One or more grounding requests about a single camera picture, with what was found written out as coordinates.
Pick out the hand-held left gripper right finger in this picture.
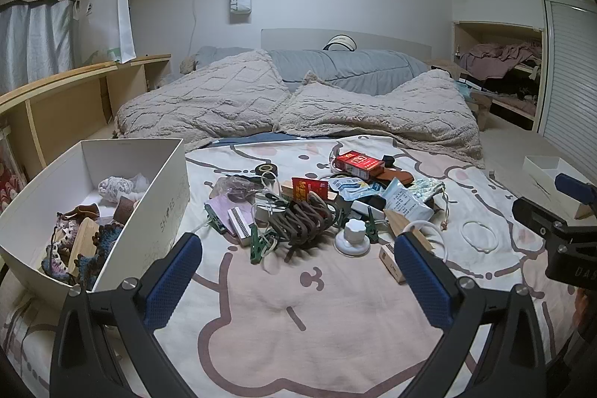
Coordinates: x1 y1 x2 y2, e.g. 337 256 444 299
394 232 546 398

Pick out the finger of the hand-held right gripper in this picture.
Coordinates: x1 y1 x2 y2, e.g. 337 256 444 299
512 197 569 241
555 173 597 207

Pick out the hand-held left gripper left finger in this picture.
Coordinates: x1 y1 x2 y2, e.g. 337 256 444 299
50 232 203 398

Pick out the small cream box brown label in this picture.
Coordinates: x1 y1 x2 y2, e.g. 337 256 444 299
379 243 409 284

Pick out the light wooden block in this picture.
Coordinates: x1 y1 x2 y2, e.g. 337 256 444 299
385 208 432 250

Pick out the white cardboard box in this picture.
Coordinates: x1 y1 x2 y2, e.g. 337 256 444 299
0 138 190 298

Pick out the white box lid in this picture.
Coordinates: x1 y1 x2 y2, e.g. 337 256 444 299
522 156 597 220

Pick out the green clothespin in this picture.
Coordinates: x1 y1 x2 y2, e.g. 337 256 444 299
204 203 229 235
364 206 388 242
249 225 276 264

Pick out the blue crochet piece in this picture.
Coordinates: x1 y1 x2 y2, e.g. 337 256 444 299
77 223 124 287

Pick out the white printed pouch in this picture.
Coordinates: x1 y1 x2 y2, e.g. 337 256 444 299
382 180 434 224

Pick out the white suction knob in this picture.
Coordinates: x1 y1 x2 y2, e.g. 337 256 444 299
333 218 372 256

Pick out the purple box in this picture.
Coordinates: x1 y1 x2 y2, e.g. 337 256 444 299
205 197 255 231

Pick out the white striped box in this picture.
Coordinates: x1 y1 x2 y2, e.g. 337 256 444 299
227 208 255 245

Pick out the white power adapter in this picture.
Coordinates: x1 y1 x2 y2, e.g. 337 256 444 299
350 198 385 222

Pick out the pale wooden box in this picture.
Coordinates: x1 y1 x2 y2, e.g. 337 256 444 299
68 217 101 278

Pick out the brown leather wallet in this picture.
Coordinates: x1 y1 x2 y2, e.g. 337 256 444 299
373 169 413 189

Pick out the closet shelf niche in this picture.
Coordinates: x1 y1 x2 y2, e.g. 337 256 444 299
452 21 546 131

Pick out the white lace cloth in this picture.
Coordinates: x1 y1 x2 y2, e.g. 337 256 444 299
98 175 150 205

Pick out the white louvered door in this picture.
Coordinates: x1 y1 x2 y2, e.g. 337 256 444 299
534 0 597 189

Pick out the blue white packet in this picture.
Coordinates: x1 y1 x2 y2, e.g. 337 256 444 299
333 176 385 200

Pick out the multicolour crochet piece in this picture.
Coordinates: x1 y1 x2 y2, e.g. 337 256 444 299
41 216 89 282

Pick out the printed cartoon blanket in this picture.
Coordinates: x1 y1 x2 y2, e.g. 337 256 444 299
0 134 579 398

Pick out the red rectangular box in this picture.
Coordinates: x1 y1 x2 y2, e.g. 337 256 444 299
336 150 385 179

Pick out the red and gold box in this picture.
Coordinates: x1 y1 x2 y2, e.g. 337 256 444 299
281 176 339 205

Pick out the pile of clothes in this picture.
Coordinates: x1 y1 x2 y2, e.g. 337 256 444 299
459 43 544 79

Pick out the beige fluffy blanket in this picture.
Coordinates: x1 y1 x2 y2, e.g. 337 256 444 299
114 50 486 169

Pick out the wooden shelf unit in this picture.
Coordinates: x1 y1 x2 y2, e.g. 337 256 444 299
0 54 172 179

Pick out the grey duvet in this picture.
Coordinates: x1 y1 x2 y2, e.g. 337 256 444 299
193 46 432 93

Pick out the white visor cap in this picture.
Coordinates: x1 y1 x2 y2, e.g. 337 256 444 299
322 35 357 52

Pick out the white tote bag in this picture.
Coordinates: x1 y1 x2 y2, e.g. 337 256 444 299
75 0 137 64

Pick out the grey headboard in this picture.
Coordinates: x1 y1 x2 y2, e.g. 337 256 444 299
260 28 432 59

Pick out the grey curtain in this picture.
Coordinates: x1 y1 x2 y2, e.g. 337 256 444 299
0 0 78 95

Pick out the white cable loop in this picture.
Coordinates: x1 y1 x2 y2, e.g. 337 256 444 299
403 222 448 263

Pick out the white ring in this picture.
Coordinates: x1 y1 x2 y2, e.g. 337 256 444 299
461 221 499 254

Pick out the patterned drawstring pouch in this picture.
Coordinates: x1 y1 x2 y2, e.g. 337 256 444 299
410 178 449 232

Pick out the white wall cable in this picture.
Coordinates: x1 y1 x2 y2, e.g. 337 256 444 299
189 0 201 58

